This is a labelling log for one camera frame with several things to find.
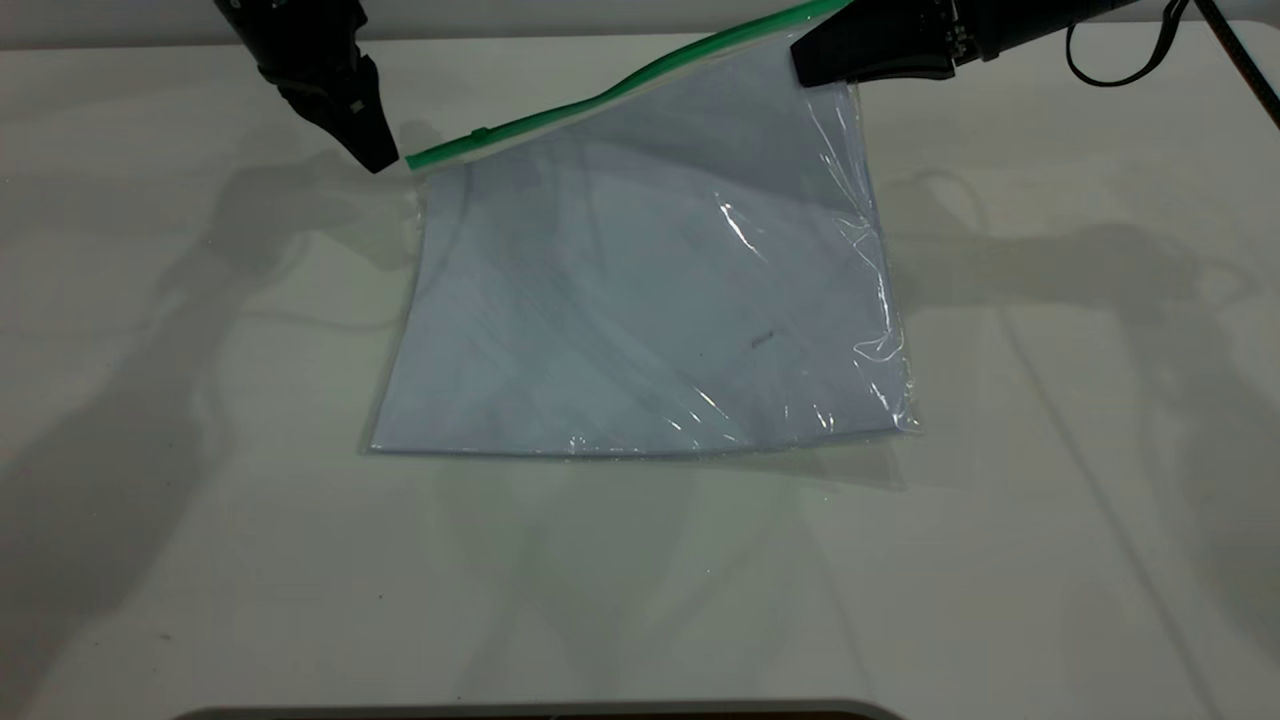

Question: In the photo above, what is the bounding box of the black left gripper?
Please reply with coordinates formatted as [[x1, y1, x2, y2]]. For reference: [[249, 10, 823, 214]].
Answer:
[[213, 0, 402, 176]]

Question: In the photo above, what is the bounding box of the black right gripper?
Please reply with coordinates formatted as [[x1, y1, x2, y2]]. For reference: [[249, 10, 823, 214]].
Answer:
[[790, 0, 1004, 90]]

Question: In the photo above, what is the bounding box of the clear zip bag green zipper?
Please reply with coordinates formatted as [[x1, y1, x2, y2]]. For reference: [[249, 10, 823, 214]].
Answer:
[[365, 0, 922, 464]]

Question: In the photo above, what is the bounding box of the dark rounded base edge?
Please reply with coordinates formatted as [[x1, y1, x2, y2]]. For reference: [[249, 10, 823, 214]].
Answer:
[[168, 699, 909, 720]]

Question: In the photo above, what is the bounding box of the black looped cable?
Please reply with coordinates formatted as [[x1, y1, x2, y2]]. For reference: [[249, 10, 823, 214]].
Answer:
[[1064, 0, 1193, 90]]

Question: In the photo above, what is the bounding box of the black straight cable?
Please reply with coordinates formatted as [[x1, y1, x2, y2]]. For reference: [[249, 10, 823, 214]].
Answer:
[[1194, 0, 1280, 133]]

